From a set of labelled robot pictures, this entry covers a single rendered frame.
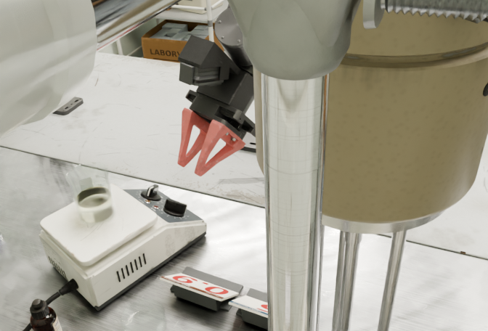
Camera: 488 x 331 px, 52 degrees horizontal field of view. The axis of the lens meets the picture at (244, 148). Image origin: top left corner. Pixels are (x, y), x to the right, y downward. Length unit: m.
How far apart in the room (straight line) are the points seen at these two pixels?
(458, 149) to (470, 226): 0.64
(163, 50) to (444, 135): 2.85
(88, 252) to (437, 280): 0.46
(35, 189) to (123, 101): 0.34
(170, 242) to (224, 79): 0.24
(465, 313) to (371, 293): 0.12
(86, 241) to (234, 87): 0.28
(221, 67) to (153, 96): 0.57
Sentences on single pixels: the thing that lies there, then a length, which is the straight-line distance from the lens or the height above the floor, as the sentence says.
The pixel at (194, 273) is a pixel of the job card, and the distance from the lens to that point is 0.72.
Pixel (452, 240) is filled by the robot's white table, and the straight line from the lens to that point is 0.81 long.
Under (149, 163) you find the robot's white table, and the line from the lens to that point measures 0.95.
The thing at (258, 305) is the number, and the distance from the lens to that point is 0.65.
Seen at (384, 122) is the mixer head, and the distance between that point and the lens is 0.18.
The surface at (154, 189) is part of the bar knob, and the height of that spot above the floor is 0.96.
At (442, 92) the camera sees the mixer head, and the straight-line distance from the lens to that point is 0.18.
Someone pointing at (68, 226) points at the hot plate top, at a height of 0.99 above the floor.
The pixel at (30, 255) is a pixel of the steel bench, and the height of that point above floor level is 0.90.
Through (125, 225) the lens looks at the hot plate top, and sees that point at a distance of 0.69.
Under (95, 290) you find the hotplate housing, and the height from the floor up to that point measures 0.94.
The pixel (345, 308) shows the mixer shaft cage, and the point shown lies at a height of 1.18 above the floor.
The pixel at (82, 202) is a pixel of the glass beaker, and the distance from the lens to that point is 0.68.
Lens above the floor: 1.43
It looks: 33 degrees down
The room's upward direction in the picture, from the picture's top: 3 degrees counter-clockwise
